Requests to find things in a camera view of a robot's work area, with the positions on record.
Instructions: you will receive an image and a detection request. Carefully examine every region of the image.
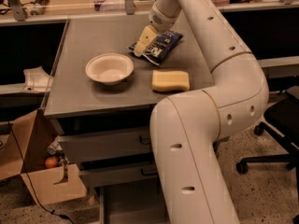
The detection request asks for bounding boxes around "blue Kettle chip bag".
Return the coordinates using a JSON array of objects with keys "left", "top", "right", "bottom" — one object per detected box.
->
[{"left": 141, "top": 30, "right": 183, "bottom": 66}]

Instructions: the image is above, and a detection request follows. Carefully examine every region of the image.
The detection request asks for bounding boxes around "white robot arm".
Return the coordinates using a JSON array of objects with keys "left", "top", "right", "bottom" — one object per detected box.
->
[{"left": 135, "top": 0, "right": 269, "bottom": 224}]

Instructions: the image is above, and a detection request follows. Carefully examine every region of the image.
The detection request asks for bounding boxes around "grey drawer cabinet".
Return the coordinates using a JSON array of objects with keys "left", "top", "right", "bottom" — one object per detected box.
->
[{"left": 40, "top": 10, "right": 219, "bottom": 224}]

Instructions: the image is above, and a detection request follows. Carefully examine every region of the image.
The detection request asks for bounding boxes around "top grey drawer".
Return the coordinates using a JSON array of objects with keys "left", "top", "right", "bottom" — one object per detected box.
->
[{"left": 58, "top": 126, "right": 151, "bottom": 163}]

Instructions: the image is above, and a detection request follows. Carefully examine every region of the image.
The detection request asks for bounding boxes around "middle grey drawer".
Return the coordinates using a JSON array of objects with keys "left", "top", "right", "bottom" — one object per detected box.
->
[{"left": 79, "top": 162, "right": 158, "bottom": 188}]

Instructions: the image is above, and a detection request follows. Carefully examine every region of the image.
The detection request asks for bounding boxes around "open bottom grey drawer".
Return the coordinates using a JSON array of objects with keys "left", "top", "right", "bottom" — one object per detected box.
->
[{"left": 101, "top": 183, "right": 170, "bottom": 224}]

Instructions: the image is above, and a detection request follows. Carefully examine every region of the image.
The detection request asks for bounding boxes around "yellow sponge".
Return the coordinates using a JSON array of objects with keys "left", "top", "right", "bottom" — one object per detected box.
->
[{"left": 152, "top": 70, "right": 190, "bottom": 92}]

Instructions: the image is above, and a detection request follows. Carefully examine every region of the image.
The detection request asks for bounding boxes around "white paper bowl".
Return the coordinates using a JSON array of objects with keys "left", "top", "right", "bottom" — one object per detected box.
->
[{"left": 85, "top": 53, "right": 134, "bottom": 85}]

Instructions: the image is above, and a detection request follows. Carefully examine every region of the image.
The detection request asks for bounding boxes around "black and white tool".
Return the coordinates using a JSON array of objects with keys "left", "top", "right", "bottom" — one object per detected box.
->
[{"left": 30, "top": 0, "right": 50, "bottom": 16}]

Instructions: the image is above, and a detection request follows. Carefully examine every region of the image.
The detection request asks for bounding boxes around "white curved plastic part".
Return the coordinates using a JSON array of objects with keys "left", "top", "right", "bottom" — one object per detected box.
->
[{"left": 22, "top": 66, "right": 54, "bottom": 92}]

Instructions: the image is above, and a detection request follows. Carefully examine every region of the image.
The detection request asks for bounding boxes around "small can in box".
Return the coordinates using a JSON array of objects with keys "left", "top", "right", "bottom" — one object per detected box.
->
[{"left": 47, "top": 142, "right": 63, "bottom": 155}]

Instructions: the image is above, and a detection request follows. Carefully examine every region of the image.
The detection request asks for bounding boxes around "black office chair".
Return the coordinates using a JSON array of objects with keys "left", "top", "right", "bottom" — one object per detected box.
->
[{"left": 235, "top": 85, "right": 299, "bottom": 224}]

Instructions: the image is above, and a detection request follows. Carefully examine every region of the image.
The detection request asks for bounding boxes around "orange fruit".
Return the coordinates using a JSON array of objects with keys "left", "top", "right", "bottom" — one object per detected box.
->
[{"left": 45, "top": 157, "right": 58, "bottom": 169}]

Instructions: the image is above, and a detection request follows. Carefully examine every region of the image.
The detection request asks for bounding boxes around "brown cardboard box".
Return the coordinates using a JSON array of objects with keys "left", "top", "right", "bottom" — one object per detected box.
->
[{"left": 0, "top": 109, "right": 88, "bottom": 205}]

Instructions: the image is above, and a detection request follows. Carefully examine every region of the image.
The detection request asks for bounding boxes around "black floor cable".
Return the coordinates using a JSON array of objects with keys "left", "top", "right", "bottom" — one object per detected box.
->
[{"left": 0, "top": 103, "right": 76, "bottom": 224}]

